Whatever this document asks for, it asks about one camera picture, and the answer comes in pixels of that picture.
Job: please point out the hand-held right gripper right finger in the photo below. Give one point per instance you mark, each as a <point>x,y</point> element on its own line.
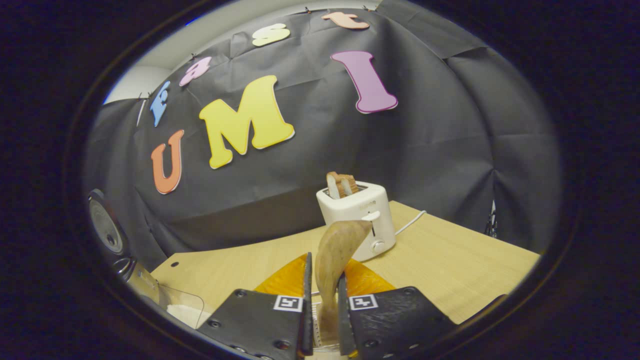
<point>395,320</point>

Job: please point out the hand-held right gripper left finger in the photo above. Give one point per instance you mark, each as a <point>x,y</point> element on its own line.
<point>255,322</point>

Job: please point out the wooden spoon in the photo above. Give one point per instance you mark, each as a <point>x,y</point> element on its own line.
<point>340,245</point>

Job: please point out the black rice cooker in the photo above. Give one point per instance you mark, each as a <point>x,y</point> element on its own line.
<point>107,225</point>

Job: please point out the clear plastic container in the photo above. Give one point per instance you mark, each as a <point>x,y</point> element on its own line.
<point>182,300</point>

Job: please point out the white toaster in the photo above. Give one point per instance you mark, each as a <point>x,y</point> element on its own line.
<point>360,205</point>

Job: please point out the brown toasted bread slice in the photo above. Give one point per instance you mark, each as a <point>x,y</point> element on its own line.
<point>348,184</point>

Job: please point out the pale bread slice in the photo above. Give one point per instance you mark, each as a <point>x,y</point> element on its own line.
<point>332,185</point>

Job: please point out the black backdrop cloth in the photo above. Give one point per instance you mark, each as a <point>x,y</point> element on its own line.
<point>425,150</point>

